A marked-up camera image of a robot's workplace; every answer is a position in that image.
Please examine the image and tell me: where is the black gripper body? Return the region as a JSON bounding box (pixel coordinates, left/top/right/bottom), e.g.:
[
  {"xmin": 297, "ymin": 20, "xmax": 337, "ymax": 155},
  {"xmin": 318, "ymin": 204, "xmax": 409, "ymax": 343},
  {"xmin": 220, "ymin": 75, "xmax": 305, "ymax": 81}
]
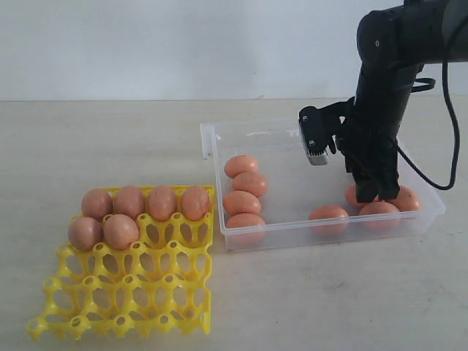
[{"xmin": 336, "ymin": 109, "xmax": 399, "ymax": 183}]

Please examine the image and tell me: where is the brown egg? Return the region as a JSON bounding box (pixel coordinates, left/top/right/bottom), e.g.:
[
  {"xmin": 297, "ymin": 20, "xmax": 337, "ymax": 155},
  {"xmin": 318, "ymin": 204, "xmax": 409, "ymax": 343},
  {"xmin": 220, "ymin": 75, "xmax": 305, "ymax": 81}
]
[
  {"xmin": 387, "ymin": 185, "xmax": 420, "ymax": 212},
  {"xmin": 226, "ymin": 213, "xmax": 265, "ymax": 246},
  {"xmin": 224, "ymin": 154, "xmax": 259, "ymax": 178},
  {"xmin": 181, "ymin": 186, "xmax": 211, "ymax": 221},
  {"xmin": 81, "ymin": 188, "xmax": 113, "ymax": 221},
  {"xmin": 222, "ymin": 190, "xmax": 261, "ymax": 216},
  {"xmin": 309, "ymin": 204, "xmax": 349, "ymax": 236},
  {"xmin": 113, "ymin": 186, "xmax": 146, "ymax": 219},
  {"xmin": 359, "ymin": 202, "xmax": 400, "ymax": 232},
  {"xmin": 345, "ymin": 184, "xmax": 368, "ymax": 208},
  {"xmin": 148, "ymin": 185, "xmax": 177, "ymax": 222},
  {"xmin": 103, "ymin": 214, "xmax": 140, "ymax": 250},
  {"xmin": 232, "ymin": 171, "xmax": 268, "ymax": 197},
  {"xmin": 68, "ymin": 216, "xmax": 103, "ymax": 252}
]

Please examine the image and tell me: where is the yellow plastic egg tray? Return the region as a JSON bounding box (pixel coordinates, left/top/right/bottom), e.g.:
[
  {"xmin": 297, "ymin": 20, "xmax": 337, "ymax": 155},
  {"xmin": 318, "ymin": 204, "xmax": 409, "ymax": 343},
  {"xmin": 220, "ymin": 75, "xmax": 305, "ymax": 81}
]
[{"xmin": 27, "ymin": 185, "xmax": 215, "ymax": 343}]

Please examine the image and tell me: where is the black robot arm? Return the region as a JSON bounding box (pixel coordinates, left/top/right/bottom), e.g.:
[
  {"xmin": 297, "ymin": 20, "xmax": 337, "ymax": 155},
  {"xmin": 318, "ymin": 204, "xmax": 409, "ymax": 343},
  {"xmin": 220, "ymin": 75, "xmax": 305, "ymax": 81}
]
[{"xmin": 338, "ymin": 1, "xmax": 467, "ymax": 203}]

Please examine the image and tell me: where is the clear plastic bin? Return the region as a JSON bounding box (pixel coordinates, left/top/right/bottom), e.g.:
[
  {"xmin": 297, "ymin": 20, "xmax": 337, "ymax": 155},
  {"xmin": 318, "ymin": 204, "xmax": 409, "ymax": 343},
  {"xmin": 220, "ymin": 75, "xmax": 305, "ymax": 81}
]
[{"xmin": 200, "ymin": 117, "xmax": 445, "ymax": 252}]

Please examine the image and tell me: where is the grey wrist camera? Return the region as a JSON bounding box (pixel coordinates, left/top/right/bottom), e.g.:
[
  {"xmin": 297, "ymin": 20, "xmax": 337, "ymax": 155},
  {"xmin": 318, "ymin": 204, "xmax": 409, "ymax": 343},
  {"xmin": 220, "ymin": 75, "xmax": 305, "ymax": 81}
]
[{"xmin": 298, "ymin": 106, "xmax": 330, "ymax": 166}]

